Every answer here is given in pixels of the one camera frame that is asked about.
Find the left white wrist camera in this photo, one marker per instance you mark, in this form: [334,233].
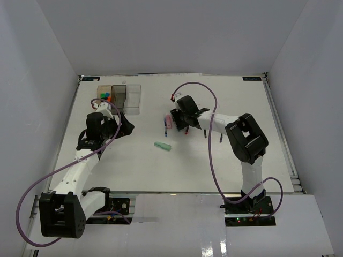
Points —
[104,108]

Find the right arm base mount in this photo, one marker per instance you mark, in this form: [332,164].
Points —
[240,215]

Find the blue table label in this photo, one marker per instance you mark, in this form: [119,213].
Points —
[251,78]
[90,79]

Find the amber transparent container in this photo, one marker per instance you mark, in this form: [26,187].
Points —
[103,92]

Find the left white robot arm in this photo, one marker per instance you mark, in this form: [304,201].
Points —
[65,210]

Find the blue pen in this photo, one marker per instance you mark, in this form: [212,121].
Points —
[165,126]

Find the left blue table label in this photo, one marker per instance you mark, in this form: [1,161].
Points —
[90,79]

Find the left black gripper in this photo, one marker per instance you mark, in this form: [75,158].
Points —
[126,128]

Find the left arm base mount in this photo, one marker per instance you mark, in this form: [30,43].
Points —
[118,213]

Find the pink cap black highlighter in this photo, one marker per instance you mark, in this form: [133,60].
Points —
[178,124]

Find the mint green correction tape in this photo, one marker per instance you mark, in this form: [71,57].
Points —
[163,146]

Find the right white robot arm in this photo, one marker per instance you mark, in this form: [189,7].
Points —
[247,140]

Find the clear transparent container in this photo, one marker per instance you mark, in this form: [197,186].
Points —
[132,100]

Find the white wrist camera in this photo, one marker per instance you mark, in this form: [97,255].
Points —
[175,97]
[104,108]

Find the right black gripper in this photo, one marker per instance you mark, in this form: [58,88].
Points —
[176,113]

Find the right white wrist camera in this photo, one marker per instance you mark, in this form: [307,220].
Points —
[175,97]

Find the right blue table label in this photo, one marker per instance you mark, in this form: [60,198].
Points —
[251,78]

